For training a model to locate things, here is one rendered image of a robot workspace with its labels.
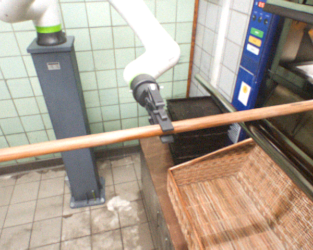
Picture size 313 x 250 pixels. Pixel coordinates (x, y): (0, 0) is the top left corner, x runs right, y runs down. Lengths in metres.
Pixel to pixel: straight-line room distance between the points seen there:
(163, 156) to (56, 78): 0.73
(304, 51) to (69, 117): 1.23
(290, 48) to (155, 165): 0.87
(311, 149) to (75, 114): 1.17
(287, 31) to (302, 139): 0.43
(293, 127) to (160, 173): 0.68
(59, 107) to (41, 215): 0.92
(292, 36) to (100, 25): 1.15
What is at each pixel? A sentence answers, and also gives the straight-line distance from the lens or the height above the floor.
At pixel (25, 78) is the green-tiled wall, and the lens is 1.91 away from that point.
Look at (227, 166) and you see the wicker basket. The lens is 1.30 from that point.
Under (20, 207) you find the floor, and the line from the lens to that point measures 2.16.
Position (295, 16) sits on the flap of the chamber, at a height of 1.41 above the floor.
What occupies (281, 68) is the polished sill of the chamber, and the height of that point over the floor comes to 1.17.
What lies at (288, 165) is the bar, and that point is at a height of 1.17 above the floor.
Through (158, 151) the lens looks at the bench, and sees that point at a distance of 1.46.
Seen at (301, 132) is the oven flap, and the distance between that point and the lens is 1.10.
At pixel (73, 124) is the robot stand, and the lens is 1.50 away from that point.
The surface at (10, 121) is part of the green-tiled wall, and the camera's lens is 2.11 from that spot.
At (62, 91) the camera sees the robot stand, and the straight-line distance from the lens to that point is 1.39.
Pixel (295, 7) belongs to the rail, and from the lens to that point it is 0.92.
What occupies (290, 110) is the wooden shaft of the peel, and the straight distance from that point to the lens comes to 0.79.
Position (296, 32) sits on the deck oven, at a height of 1.31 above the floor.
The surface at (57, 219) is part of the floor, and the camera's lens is 1.98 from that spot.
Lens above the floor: 1.56
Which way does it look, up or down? 35 degrees down
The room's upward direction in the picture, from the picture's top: straight up
